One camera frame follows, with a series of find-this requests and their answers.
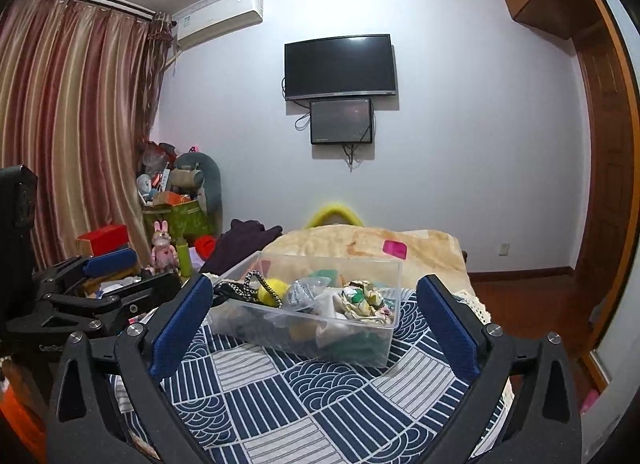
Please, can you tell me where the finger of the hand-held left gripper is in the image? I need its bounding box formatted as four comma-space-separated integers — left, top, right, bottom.
32, 270, 183, 340
32, 248, 142, 295

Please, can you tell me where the white air conditioner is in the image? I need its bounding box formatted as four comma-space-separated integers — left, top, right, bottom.
172, 0, 264, 51

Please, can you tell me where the grey plush pillow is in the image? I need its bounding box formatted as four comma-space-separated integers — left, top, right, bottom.
175, 150, 223, 220

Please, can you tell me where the green and yellow sponge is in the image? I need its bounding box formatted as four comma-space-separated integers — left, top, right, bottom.
260, 277, 292, 307

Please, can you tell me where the striped curtain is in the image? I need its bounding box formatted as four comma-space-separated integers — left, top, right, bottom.
0, 0, 176, 275

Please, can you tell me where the white cloth pouch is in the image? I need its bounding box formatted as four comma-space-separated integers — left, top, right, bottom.
315, 291, 351, 345

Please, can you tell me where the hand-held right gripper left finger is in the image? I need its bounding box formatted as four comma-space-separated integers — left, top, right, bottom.
46, 274, 221, 464

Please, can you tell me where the floral cloth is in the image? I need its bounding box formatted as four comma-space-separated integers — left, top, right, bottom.
340, 280, 396, 327

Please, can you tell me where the clear plastic bin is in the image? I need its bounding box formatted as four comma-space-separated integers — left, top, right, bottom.
206, 250, 403, 369

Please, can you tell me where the pile of papers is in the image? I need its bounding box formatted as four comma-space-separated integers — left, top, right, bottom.
97, 278, 143, 297

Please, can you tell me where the red box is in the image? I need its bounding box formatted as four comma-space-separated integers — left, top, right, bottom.
76, 224, 130, 257

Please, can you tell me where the wall-mounted black television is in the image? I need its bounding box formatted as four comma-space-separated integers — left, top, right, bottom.
284, 34, 398, 101

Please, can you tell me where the beige blanket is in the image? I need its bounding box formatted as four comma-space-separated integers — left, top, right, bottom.
262, 227, 468, 295

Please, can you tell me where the dark purple clothing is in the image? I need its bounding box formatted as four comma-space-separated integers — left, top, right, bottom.
202, 218, 283, 275

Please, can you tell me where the wooden door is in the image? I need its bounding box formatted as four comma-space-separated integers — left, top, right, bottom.
570, 29, 636, 355

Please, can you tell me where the green storage box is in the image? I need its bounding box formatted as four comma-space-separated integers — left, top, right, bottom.
142, 199, 211, 245

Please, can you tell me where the small black monitor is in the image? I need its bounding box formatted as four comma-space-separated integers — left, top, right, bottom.
309, 99, 375, 146

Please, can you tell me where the blue patterned tablecloth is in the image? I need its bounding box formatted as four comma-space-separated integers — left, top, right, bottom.
112, 274, 516, 464

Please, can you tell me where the pile of toys and clutter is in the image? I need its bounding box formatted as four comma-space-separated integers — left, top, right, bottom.
136, 140, 201, 207

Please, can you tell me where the orange bag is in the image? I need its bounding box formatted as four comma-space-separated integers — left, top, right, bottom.
0, 384, 47, 464

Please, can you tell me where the clear plastic bag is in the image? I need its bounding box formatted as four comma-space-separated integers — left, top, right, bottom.
282, 277, 333, 315

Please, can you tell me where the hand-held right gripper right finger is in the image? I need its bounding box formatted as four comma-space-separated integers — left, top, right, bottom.
415, 274, 583, 464

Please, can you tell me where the green knit cloth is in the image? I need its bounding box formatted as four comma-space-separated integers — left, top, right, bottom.
330, 331, 393, 362

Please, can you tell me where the pink rabbit toy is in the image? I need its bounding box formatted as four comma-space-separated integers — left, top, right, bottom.
151, 221, 181, 272

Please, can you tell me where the yellow plush item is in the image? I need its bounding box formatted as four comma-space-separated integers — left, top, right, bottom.
306, 201, 366, 230

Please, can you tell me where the green bottle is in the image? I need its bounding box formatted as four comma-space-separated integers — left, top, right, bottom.
175, 239, 195, 277

